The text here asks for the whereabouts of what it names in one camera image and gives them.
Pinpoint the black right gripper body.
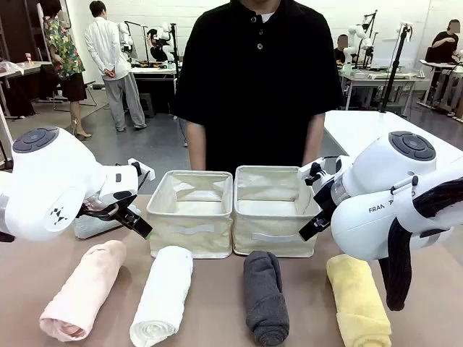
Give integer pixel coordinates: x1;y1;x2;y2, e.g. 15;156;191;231
313;182;341;218

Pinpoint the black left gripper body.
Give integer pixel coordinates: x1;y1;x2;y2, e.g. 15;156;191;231
77;200;128;223

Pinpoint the pale teal towel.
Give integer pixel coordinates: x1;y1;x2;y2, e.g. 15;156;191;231
74;204;142;240

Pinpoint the white towel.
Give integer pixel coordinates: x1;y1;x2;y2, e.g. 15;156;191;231
129;245;195;347

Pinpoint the pink towel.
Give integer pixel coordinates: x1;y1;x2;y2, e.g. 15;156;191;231
38;239;128;343

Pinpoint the dark grey towel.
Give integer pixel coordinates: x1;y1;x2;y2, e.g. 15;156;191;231
242;250;291;346

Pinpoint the yellow towel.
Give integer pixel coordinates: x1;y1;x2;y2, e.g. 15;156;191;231
326;253;393;347

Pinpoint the person's right forearm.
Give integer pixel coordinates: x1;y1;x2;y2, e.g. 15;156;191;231
185;120;208;171

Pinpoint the person's left forearm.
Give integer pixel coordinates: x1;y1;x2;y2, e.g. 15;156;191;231
301;111;326;168

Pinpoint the cream fabric storage bin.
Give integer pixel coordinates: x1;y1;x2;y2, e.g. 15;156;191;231
233;165;323;259
145;169;234;260

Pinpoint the large white side table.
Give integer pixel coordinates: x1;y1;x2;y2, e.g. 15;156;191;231
323;109;463;166

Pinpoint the dark plastic stool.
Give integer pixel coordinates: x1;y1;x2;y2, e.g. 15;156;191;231
138;93;156;117

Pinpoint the grey background work table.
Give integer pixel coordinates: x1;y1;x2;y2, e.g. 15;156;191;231
338;67;432;111

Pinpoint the person in black polo shirt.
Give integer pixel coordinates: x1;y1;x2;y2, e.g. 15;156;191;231
173;0;344;171

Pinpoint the man in white shirt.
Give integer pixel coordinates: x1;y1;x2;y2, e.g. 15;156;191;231
84;0;148;133

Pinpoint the white background work table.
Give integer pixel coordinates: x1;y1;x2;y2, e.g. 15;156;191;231
129;60;179;109

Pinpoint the seated person in black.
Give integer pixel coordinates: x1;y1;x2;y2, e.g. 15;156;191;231
333;33;350;65

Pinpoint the black tripod stand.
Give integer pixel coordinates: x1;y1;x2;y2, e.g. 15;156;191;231
378;22;414;113

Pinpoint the woman in floral shirt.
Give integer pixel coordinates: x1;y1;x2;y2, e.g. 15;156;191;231
38;0;93;141

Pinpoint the table with pink bag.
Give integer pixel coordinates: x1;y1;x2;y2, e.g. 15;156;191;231
0;59;54;120

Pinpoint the person in black at desk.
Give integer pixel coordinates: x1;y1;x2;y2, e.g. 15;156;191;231
429;20;463;64

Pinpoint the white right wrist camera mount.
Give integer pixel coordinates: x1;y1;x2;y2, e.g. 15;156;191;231
297;155;354;192

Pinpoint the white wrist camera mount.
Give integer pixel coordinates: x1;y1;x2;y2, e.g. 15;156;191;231
97;158;156;204
297;155;354;192

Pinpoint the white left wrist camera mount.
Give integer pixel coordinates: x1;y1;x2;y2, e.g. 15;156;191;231
97;158;156;204

